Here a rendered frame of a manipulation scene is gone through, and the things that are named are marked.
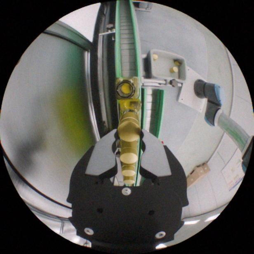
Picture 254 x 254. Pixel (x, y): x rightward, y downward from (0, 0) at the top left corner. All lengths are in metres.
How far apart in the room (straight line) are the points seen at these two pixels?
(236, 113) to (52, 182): 3.85
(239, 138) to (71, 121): 0.59
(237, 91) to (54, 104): 3.92
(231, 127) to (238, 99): 3.29
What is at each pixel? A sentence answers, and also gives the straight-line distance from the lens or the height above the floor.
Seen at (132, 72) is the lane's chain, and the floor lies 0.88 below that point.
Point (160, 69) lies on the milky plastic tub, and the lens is 0.54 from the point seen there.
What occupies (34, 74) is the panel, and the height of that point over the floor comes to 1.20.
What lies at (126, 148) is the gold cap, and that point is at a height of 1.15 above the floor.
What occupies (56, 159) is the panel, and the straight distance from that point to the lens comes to 0.17.
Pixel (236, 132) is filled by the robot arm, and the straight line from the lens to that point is 0.47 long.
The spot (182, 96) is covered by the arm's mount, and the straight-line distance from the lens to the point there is 0.60.
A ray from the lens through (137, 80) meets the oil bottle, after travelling 0.18.
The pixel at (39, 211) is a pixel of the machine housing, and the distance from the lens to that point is 0.20.
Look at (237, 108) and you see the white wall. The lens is 3.72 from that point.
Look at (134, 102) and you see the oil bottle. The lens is 0.18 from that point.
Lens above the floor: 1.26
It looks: 61 degrees down
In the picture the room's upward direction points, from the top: 175 degrees counter-clockwise
